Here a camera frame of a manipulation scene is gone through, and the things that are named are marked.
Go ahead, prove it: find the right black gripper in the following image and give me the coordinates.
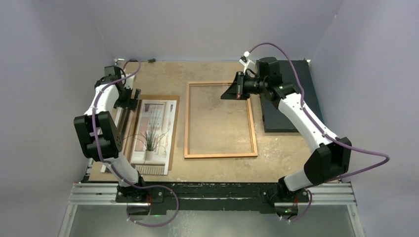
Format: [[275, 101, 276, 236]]
[[222, 71, 269, 100]]

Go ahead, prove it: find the wooden picture frame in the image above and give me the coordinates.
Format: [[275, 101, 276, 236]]
[[184, 81, 258, 159]]

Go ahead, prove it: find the dark rectangular box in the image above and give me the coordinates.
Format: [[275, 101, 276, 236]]
[[260, 60, 324, 133]]

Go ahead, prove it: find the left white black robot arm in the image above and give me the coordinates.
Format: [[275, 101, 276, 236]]
[[74, 66, 147, 202]]

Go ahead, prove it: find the clear glass pane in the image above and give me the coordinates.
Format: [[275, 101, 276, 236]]
[[189, 86, 252, 154]]

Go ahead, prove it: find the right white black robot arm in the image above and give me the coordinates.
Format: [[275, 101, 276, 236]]
[[220, 55, 351, 201]]

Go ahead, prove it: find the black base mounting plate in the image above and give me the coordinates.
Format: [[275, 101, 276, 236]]
[[116, 182, 309, 215]]

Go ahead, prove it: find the plant photo print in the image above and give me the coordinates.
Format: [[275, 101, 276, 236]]
[[130, 99, 177, 176]]

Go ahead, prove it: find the brown backing board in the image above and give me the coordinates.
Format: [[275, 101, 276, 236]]
[[118, 95, 180, 171]]

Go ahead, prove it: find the aluminium rail beam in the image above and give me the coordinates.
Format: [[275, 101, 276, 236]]
[[69, 183, 356, 205]]

